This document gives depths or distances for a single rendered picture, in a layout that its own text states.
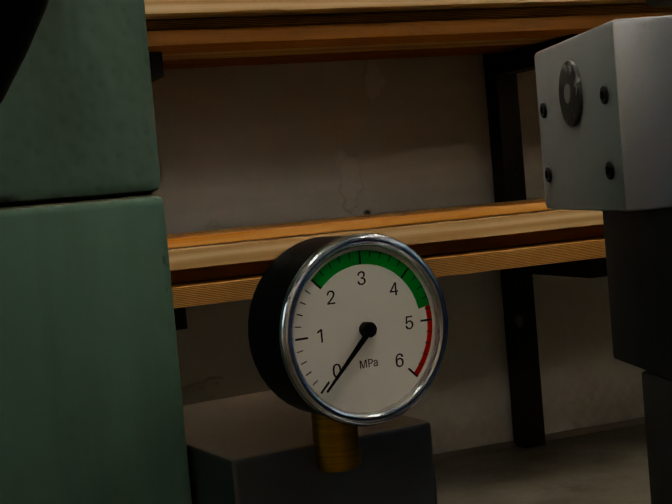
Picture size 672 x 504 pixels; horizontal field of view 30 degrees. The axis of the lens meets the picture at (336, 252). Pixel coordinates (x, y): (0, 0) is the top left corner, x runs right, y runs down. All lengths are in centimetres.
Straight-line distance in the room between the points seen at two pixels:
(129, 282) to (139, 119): 6
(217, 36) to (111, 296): 204
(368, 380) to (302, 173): 263
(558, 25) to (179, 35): 84
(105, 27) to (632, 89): 27
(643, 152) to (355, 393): 24
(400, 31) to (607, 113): 200
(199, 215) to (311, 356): 255
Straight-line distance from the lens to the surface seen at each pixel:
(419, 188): 315
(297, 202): 302
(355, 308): 41
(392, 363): 42
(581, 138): 66
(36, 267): 43
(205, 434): 47
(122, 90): 44
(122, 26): 45
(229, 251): 246
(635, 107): 60
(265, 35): 250
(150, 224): 44
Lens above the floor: 71
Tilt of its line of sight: 3 degrees down
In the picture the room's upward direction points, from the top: 5 degrees counter-clockwise
